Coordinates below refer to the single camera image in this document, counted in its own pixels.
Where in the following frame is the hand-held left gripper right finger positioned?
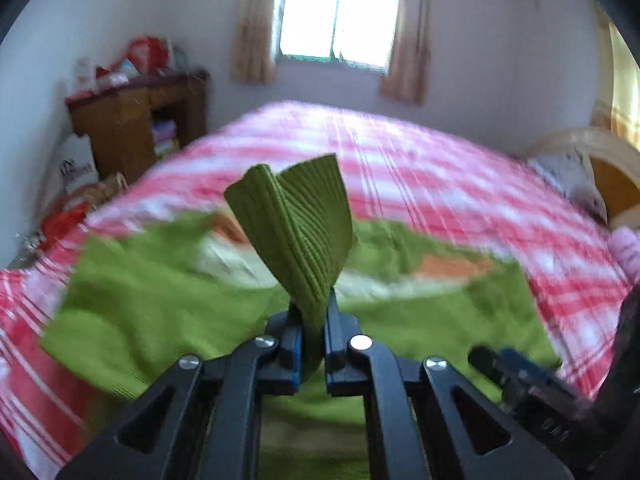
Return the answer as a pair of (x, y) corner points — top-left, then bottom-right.
(325, 290), (576, 480)

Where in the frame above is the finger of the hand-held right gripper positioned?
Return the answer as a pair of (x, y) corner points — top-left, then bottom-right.
(467, 345), (568, 403)

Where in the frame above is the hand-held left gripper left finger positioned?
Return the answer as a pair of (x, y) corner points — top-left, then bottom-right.
(56, 310), (303, 480)

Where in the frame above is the green knitted sweater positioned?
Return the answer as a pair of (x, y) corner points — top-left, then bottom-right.
(39, 154), (561, 480)

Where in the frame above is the pink cloth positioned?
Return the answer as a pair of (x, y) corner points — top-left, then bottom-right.
(607, 227), (640, 286)

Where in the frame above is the patterned white pillow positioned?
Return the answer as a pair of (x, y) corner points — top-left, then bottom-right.
(527, 147), (608, 223)

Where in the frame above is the red white plaid bed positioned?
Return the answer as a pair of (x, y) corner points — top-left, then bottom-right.
(0, 100), (636, 476)

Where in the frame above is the cream wooden headboard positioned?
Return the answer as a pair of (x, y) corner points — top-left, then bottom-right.
(520, 127), (640, 231)

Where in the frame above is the red plastic bag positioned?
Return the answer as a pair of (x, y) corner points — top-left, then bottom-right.
(42, 205), (87, 247)

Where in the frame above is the white printed shopping bag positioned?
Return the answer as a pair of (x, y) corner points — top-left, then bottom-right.
(50, 134), (101, 196)

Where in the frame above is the brown wooden desk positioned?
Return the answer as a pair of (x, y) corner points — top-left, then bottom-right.
(65, 72), (210, 183)

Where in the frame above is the yellow wooden panel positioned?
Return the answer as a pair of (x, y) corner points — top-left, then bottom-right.
(591, 7), (640, 151)

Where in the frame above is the beige floral curtain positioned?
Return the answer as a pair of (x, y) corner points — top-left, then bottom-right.
(379, 0), (433, 106)
(231, 0), (281, 85)

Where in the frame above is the window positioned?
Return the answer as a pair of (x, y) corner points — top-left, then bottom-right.
(277, 0), (403, 73)

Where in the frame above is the small white box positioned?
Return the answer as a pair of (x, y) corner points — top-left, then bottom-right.
(75, 57), (97, 92)

